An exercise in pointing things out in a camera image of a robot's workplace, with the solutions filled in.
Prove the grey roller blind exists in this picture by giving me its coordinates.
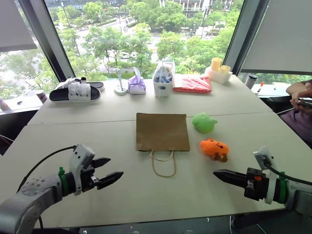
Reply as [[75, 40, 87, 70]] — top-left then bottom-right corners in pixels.
[[0, 0, 38, 53], [239, 0, 312, 76]]

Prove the green wrist zip tie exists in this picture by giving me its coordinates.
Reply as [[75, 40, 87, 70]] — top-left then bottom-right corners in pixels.
[[58, 166, 70, 196], [278, 171, 287, 205]]

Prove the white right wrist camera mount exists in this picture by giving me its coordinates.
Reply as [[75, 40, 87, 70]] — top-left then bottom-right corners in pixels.
[[253, 145, 279, 205]]

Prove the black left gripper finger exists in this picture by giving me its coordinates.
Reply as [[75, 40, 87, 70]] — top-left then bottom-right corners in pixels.
[[97, 171, 124, 191], [93, 157, 112, 169]]

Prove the short yellow cup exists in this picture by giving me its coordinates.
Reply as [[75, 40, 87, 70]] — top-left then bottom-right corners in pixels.
[[219, 64, 232, 76]]

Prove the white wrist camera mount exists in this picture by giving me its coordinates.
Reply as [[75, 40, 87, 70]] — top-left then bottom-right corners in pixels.
[[69, 144, 96, 196], [253, 145, 279, 205]]

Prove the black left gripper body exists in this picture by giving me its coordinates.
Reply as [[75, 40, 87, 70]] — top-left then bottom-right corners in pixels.
[[79, 159, 101, 193]]

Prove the black handheld device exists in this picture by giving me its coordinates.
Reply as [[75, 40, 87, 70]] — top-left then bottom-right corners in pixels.
[[296, 98, 312, 110]]

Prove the red and white can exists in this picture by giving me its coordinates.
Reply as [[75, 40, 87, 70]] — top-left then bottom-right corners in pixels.
[[36, 89, 48, 105]]

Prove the white hook stand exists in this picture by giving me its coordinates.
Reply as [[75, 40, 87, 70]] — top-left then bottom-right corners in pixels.
[[114, 68, 129, 96]]

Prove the white basket with bagged items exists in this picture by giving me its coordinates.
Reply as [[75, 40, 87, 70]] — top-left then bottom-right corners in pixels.
[[152, 58, 176, 98]]

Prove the silver tumbler with black lid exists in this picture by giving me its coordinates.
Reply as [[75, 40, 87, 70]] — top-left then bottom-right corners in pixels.
[[244, 73, 259, 90]]

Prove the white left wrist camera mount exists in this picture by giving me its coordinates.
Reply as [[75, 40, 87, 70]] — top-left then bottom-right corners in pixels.
[[69, 144, 96, 196]]

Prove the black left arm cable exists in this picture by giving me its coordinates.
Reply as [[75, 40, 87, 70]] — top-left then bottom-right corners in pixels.
[[17, 145, 78, 194]]

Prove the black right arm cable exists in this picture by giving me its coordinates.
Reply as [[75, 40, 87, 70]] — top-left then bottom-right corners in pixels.
[[264, 162, 312, 185]]

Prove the green plush toy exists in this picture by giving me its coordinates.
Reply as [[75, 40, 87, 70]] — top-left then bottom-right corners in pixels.
[[191, 112, 218, 135]]

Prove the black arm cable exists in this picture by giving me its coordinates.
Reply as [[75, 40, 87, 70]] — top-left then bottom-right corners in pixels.
[[264, 162, 312, 185], [17, 145, 78, 194]]

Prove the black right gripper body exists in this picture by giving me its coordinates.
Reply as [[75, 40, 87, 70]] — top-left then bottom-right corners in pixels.
[[243, 167, 270, 202]]

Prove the tall yellow cup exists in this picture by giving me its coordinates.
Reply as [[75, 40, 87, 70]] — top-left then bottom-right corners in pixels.
[[210, 57, 223, 73]]

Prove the green left wrist zip tie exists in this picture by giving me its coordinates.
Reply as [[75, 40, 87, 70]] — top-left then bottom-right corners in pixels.
[[58, 166, 70, 196]]

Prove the orange plush toy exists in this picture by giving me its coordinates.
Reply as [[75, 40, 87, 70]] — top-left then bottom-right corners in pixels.
[[199, 137, 231, 163]]

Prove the white side table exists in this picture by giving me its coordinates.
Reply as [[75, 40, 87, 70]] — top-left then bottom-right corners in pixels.
[[253, 82, 294, 98]]

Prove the white foam tray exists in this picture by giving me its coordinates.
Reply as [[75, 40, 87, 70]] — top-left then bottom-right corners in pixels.
[[204, 65, 233, 85]]

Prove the purple wrapped pouch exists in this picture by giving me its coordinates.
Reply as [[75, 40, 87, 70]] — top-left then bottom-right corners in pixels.
[[127, 67, 147, 95]]

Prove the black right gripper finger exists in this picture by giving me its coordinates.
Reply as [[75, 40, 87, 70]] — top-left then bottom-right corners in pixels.
[[219, 176, 248, 189], [213, 169, 248, 183]]

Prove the brown paper bag with handles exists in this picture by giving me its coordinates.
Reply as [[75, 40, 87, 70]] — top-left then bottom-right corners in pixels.
[[135, 112, 191, 178]]

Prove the person's purple clothing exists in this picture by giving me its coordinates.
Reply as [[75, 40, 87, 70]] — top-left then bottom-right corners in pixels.
[[279, 109, 312, 147]]

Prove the red plastic packet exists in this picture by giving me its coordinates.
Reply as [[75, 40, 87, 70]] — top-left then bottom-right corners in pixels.
[[173, 75, 213, 94]]

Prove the person's hand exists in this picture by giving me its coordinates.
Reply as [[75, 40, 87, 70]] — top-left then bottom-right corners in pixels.
[[290, 92, 312, 107]]

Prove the black slide slipper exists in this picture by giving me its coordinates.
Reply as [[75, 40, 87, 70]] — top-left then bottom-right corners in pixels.
[[49, 87, 101, 103], [84, 81, 104, 90]]

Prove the white rack with small bottles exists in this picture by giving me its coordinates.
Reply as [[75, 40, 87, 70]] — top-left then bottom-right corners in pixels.
[[67, 77, 92, 102]]

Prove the green right wrist zip tie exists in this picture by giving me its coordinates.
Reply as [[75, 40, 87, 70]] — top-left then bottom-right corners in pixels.
[[278, 171, 287, 205]]

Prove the dark window frame post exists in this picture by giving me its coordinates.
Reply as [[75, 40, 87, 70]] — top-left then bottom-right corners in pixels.
[[222, 0, 271, 74], [17, 0, 76, 79]]

